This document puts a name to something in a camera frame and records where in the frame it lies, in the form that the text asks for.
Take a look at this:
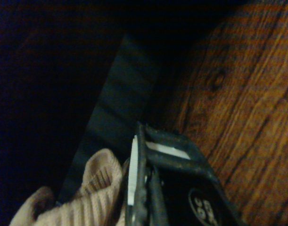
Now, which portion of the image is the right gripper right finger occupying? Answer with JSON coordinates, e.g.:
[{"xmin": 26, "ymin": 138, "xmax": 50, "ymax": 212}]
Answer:
[{"xmin": 143, "ymin": 123, "xmax": 222, "ymax": 188}]

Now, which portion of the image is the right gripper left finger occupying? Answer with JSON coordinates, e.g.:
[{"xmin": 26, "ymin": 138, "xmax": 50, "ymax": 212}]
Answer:
[{"xmin": 124, "ymin": 121, "xmax": 149, "ymax": 226}]

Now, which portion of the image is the beige shoe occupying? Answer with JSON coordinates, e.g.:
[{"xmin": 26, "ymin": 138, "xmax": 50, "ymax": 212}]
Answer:
[{"xmin": 9, "ymin": 148, "xmax": 130, "ymax": 226}]

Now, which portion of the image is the brown shoe rack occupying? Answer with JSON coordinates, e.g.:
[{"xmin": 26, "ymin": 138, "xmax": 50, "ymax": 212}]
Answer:
[{"xmin": 0, "ymin": 0, "xmax": 288, "ymax": 226}]

